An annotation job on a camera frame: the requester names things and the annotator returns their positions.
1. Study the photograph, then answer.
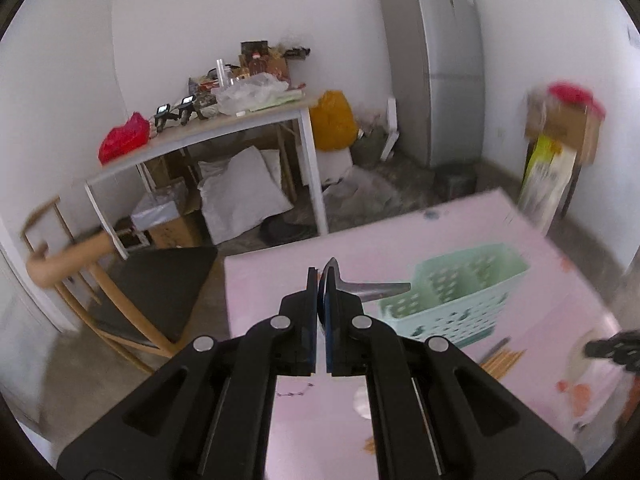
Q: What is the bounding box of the clutter of bottles and boxes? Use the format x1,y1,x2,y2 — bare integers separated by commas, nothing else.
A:
187,40,313,106

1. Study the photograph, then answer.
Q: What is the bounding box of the yellow plastic bag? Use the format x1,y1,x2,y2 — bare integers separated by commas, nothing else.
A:
310,90,360,152

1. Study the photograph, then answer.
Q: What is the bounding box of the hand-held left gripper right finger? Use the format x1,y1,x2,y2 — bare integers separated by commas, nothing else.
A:
325,280,586,480

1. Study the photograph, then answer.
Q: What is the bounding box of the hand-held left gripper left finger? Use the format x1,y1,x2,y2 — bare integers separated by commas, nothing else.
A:
56,266,321,480

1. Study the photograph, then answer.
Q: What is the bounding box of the bunch of wooden chopsticks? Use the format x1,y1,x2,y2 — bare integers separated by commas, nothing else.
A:
481,337,527,380

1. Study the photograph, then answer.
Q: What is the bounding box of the brown cardboard box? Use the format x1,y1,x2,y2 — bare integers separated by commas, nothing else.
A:
147,210,206,250

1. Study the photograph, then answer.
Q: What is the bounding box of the white board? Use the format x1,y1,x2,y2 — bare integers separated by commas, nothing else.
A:
382,97,401,161

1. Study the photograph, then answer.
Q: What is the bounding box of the mint green utensil holder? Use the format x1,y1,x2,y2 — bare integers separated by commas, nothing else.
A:
377,242,531,351

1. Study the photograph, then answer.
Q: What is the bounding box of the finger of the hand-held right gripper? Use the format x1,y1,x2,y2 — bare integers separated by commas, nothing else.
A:
584,330,640,373

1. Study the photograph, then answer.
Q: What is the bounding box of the large cardboard box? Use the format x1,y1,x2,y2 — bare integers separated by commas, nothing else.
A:
525,87,601,165

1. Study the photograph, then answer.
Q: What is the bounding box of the white framed desk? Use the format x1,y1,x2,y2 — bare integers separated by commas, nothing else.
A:
84,94,331,261

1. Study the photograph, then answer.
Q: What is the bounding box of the white sack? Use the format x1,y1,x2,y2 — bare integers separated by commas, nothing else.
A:
197,147,293,245

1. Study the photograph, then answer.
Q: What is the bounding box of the silver refrigerator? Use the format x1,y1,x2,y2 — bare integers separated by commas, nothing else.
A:
377,0,487,170

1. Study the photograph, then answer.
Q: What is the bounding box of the metal spoon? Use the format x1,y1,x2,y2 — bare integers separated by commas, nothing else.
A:
318,257,412,336

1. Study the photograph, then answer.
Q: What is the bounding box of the silver wrapped package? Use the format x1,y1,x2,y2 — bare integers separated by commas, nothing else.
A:
131,180,188,231

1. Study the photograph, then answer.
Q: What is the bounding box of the clear plastic bag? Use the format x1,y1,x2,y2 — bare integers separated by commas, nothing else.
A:
212,72,291,116

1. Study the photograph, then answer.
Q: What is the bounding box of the crumpled red bag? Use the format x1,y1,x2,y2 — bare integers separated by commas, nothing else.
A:
547,81,607,118

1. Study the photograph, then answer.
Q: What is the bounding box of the yellow green rice bag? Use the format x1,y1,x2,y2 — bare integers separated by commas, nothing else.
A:
517,135,576,233

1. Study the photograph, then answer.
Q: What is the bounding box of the wooden chair with dark seat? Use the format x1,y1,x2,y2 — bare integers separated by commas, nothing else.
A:
20,195,219,376

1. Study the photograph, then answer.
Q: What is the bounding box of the red plastic bag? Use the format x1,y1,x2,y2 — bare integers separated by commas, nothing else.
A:
98,112,151,165

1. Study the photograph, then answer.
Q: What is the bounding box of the white bucket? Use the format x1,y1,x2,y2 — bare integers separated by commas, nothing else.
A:
318,149,353,186

